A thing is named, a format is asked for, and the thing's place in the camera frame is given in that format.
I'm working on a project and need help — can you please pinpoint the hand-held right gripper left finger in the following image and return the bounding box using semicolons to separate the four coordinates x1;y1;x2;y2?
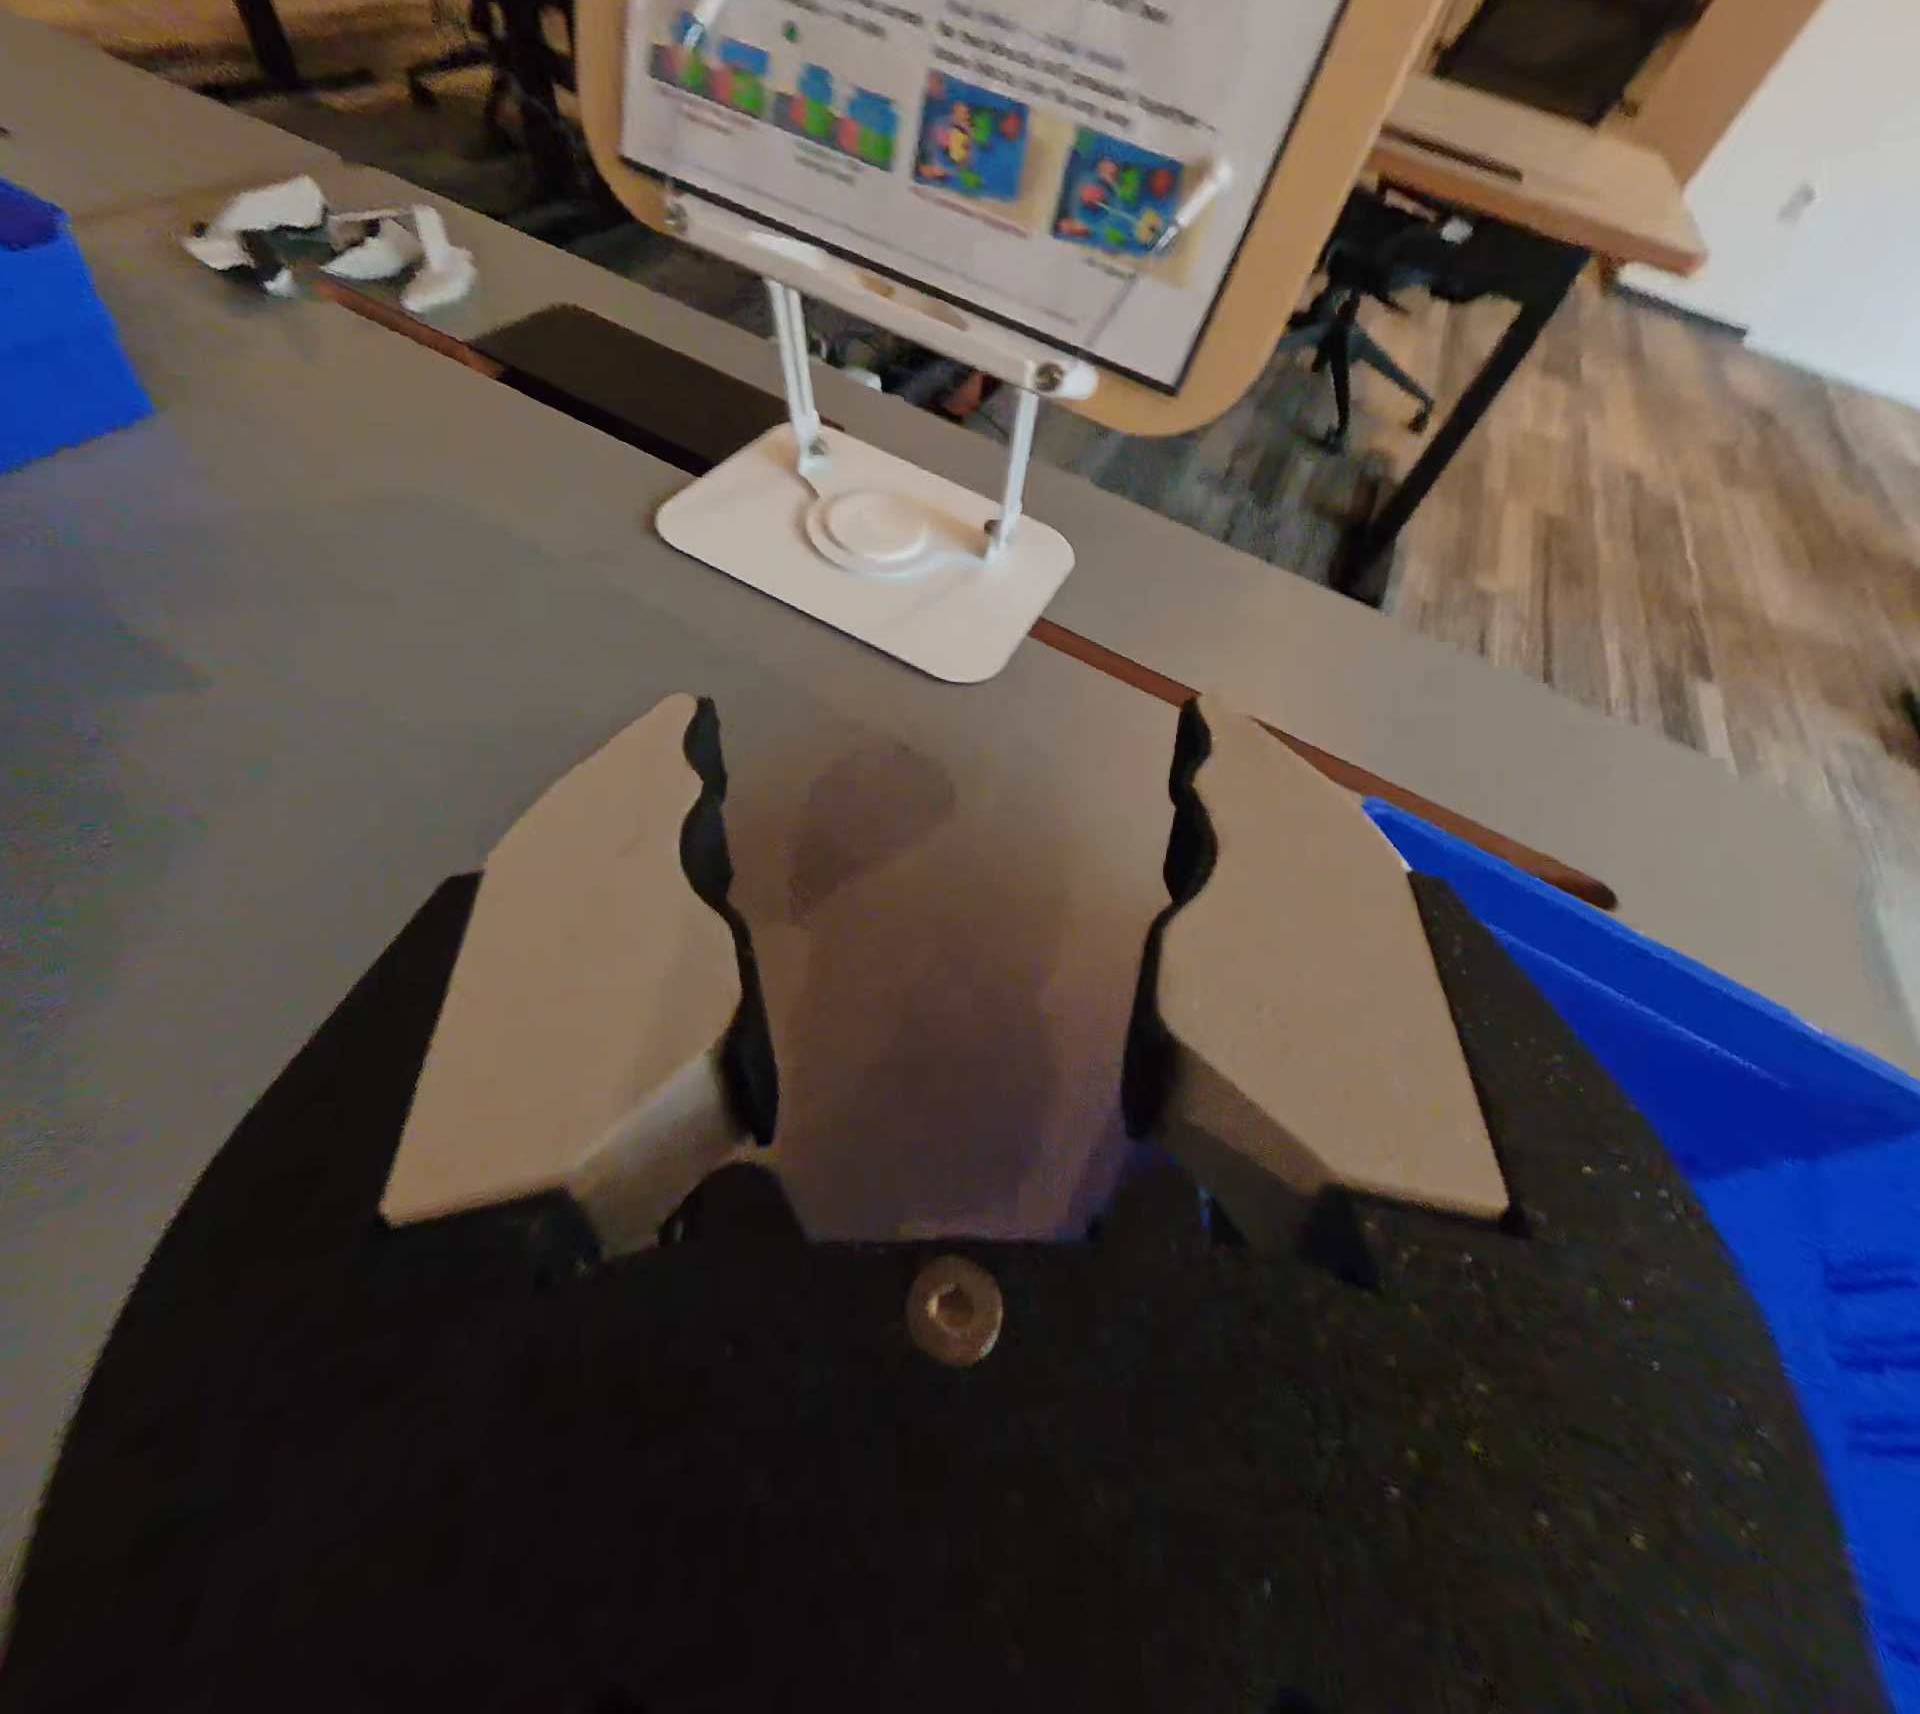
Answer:
381;696;782;1237

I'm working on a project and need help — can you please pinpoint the printed instruction sheet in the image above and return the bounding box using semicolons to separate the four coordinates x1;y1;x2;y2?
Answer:
619;0;1443;390

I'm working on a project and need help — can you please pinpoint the black table cable hatch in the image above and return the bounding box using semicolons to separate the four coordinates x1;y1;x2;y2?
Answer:
475;301;800;483

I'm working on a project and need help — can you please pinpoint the wooden table frame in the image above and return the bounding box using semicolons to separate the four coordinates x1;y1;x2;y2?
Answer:
1337;66;1712;613

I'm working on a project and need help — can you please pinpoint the blue plastic object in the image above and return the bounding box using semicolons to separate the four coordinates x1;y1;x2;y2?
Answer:
0;175;156;479

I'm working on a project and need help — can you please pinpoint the blue plastic bin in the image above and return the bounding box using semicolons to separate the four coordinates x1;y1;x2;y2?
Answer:
1367;800;1920;1714

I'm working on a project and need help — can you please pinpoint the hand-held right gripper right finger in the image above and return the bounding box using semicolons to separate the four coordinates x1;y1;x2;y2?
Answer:
1126;696;1515;1229

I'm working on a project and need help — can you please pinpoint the instruction poster on stand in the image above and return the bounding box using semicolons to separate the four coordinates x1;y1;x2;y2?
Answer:
568;0;1552;442

